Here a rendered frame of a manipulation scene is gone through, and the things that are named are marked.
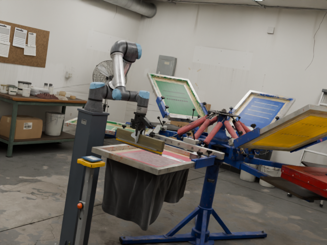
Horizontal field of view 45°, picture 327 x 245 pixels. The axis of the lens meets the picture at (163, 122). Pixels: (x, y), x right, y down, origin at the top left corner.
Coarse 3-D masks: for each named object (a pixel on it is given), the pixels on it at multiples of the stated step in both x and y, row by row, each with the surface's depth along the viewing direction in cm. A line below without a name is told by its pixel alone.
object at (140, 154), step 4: (124, 152) 298; (128, 152) 300; (132, 152) 302; (136, 152) 305; (140, 152) 307; (144, 152) 310; (148, 152) 313; (164, 152) 323; (168, 152) 326; (124, 156) 285; (128, 156) 287; (132, 156) 289; (136, 156) 292; (140, 156) 294; (144, 156) 296; (148, 156) 299; (152, 156) 301; (156, 156) 303; (160, 156) 306
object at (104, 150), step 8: (120, 144) 306; (96, 152) 278; (104, 152) 274; (176, 152) 330; (184, 152) 326; (192, 152) 325; (120, 160) 266; (128, 160) 263; (136, 160) 263; (144, 168) 256; (152, 168) 252; (160, 168) 253; (168, 168) 260; (176, 168) 268; (184, 168) 278
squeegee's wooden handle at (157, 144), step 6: (120, 132) 283; (126, 132) 280; (132, 132) 278; (126, 138) 281; (132, 138) 277; (144, 138) 272; (150, 138) 269; (144, 144) 272; (150, 144) 269; (156, 144) 266; (162, 144) 264; (162, 150) 265
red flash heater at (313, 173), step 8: (288, 168) 270; (296, 168) 272; (304, 168) 277; (312, 168) 283; (320, 168) 288; (288, 176) 270; (296, 176) 263; (304, 176) 257; (312, 176) 253; (320, 176) 257; (296, 184) 263; (304, 184) 257; (312, 184) 250; (320, 184) 245; (320, 192) 245
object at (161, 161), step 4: (172, 156) 314; (176, 156) 316; (180, 156) 319; (140, 160) 280; (144, 160) 282; (148, 160) 284; (152, 160) 286; (156, 160) 289; (160, 160) 291; (164, 160) 293; (168, 160) 296; (172, 160) 298; (176, 160) 300; (184, 160) 305; (188, 160) 308; (148, 164) 273; (152, 164) 275; (156, 164) 277; (160, 164) 279; (164, 164) 281; (168, 164) 283
